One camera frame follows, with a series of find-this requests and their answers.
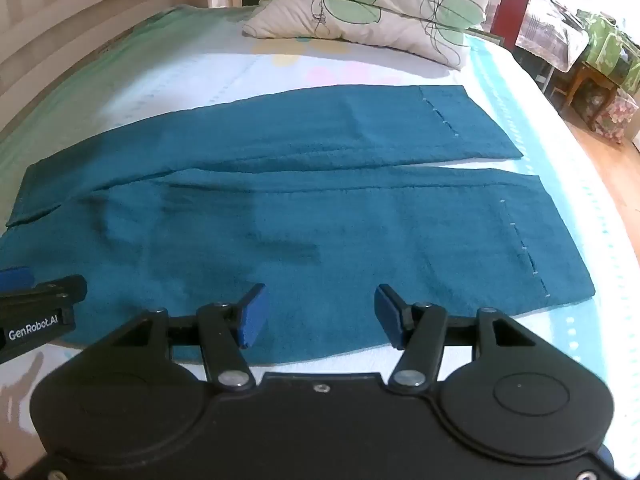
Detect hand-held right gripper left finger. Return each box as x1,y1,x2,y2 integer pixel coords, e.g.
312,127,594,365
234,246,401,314
107,283,271,392

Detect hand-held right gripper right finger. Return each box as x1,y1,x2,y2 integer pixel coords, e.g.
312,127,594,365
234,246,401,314
375,283,538,390

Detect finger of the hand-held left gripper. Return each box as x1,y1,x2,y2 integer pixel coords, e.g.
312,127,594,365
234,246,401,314
0,266,32,293
0,275,88,317

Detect teal pants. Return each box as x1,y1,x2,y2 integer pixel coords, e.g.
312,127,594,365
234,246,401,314
0,84,596,367

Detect pastel flower print bed sheet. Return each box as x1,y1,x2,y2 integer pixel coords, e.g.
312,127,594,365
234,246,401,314
0,4,640,466

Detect floral print box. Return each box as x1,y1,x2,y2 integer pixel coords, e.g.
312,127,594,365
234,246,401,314
591,87,640,145

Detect wooden stool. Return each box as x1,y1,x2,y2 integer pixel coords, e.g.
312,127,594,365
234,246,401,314
549,59,622,128

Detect red panel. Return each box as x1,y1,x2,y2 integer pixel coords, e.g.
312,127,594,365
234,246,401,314
487,0,534,52

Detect checked cloth covered table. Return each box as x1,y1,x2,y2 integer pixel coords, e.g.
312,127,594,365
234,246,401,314
515,0,592,75

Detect green floral cloth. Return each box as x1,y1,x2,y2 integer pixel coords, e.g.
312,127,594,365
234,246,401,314
577,9,640,97

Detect light wooden bed frame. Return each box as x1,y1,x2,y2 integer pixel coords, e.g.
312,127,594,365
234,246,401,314
0,0,271,133

